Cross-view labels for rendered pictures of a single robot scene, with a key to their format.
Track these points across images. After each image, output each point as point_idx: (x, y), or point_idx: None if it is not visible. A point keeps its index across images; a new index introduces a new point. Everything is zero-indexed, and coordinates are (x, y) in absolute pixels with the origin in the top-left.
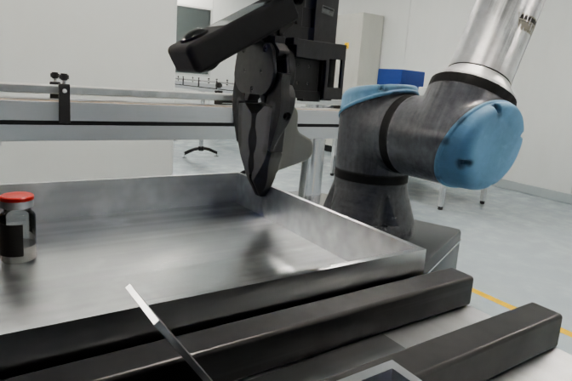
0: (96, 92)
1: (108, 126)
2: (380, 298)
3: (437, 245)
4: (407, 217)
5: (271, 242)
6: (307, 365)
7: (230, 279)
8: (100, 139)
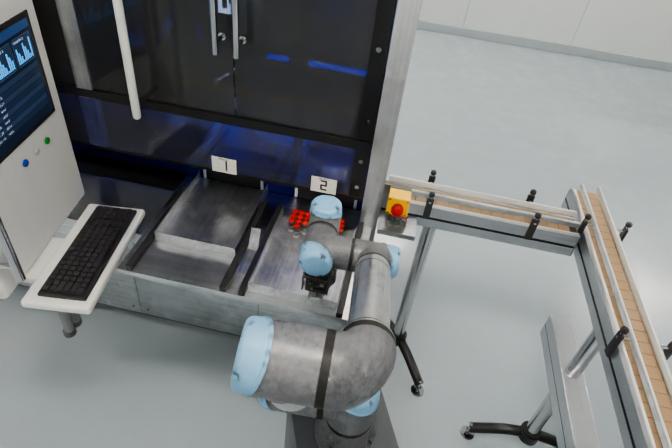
0: (638, 365)
1: (616, 387)
2: (248, 270)
3: (298, 440)
4: (317, 424)
5: (294, 290)
6: (251, 260)
7: (283, 270)
8: (609, 388)
